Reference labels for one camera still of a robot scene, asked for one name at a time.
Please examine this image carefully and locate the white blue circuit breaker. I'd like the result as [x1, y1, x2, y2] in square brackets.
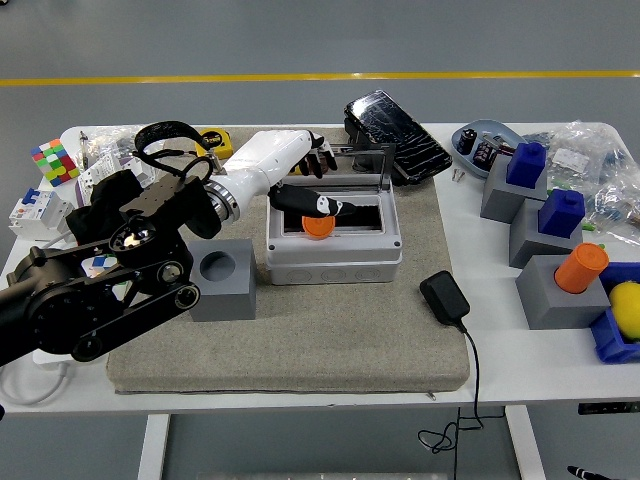
[8, 187, 76, 241]

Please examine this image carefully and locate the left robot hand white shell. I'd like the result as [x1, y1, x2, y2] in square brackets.
[219, 128, 360, 222]

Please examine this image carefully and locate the grey block with round hole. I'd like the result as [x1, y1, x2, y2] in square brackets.
[187, 238, 257, 322]

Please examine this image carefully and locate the black table control panel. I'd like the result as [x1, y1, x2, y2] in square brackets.
[578, 401, 640, 416]

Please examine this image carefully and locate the white switch module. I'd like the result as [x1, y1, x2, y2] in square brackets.
[79, 167, 109, 192]

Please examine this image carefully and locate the yellow lemon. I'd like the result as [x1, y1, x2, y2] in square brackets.
[608, 282, 640, 344]

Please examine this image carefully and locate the black case with cracked screen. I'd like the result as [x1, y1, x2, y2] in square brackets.
[343, 89, 454, 187]

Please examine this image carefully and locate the blue-grey oval dish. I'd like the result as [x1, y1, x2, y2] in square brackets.
[451, 118, 526, 181]

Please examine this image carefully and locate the black power adapter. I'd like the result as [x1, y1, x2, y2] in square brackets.
[419, 270, 472, 327]

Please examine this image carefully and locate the grey junction box clear lid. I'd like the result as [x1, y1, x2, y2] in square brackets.
[265, 142, 404, 285]

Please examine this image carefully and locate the black adapter cord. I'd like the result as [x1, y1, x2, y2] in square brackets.
[417, 322, 485, 480]

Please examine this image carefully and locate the square yellow tape measure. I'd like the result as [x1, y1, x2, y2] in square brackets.
[197, 128, 235, 159]

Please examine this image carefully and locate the grey block holder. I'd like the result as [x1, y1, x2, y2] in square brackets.
[515, 254, 612, 331]
[479, 154, 549, 225]
[508, 198, 584, 269]

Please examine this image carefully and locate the blue plastic bin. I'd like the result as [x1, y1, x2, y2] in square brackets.
[588, 262, 640, 365]

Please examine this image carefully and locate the blue plastic block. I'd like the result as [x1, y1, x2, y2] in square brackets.
[537, 188, 586, 239]
[505, 142, 547, 190]

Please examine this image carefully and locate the clear plastic bag of parts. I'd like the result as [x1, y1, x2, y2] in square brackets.
[82, 122, 174, 171]
[529, 119, 640, 246]

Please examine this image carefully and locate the grey-brown mat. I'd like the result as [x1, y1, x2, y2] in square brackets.
[105, 124, 471, 395]

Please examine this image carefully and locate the white power strip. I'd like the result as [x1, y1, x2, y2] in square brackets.
[29, 344, 109, 372]

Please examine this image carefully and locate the black cloth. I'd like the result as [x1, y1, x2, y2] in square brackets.
[65, 169, 151, 247]

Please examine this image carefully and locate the white purple breaker module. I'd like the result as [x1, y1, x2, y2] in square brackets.
[107, 152, 156, 190]

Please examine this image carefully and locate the white table leg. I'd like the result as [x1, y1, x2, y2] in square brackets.
[504, 405, 547, 480]
[135, 413, 171, 480]

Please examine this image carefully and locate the large colourful puzzle cube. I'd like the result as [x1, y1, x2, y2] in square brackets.
[30, 138, 81, 187]

